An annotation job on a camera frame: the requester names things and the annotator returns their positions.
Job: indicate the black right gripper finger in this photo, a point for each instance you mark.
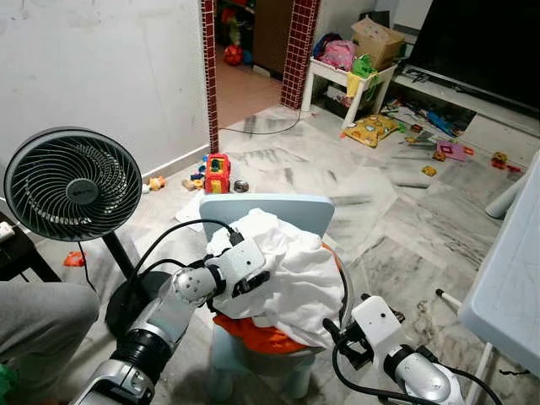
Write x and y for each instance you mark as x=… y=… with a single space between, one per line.
x=333 y=329

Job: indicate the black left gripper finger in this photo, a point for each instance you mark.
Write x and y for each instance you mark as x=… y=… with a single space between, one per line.
x=258 y=279

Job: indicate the white garment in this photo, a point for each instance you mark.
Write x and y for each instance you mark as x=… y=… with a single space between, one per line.
x=295 y=278

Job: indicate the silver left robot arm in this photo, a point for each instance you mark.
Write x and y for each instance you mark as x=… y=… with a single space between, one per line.
x=160 y=321

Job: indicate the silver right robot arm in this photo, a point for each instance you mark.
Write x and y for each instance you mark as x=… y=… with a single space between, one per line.
x=422 y=380

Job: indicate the orange garment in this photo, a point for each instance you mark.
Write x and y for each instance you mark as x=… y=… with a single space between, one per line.
x=253 y=336

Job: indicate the light blue child chair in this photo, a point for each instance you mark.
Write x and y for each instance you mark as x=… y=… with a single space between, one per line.
x=278 y=211

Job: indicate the red toy car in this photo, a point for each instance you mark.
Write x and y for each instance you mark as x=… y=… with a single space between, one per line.
x=218 y=173

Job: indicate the small orange toy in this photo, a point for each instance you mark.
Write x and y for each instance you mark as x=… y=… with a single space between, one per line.
x=74 y=259

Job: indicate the light blue folding table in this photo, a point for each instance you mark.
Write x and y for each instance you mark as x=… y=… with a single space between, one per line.
x=510 y=278

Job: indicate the black standing fan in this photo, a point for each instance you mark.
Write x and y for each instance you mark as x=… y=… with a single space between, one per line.
x=72 y=190

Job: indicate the person's leg grey trousers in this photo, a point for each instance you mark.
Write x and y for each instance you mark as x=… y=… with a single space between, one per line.
x=42 y=325

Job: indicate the small white table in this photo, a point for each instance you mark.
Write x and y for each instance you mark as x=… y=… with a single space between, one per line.
x=325 y=76

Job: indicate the pink flat toy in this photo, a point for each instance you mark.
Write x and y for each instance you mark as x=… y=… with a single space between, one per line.
x=456 y=152

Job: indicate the black side table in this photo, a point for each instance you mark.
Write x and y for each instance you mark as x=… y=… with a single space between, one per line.
x=25 y=257

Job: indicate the red ball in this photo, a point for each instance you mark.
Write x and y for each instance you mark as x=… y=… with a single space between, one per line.
x=233 y=56

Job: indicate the pink backpack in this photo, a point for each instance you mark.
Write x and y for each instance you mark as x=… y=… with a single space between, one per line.
x=337 y=55

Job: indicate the white television stand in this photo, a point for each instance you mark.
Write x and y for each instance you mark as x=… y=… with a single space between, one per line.
x=498 y=135

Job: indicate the cardboard box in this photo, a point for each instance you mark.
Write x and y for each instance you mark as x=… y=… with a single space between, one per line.
x=378 y=42

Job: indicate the black television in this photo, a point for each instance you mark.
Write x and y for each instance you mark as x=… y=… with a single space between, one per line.
x=481 y=42

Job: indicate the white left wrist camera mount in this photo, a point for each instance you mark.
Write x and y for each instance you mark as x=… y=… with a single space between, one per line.
x=245 y=261

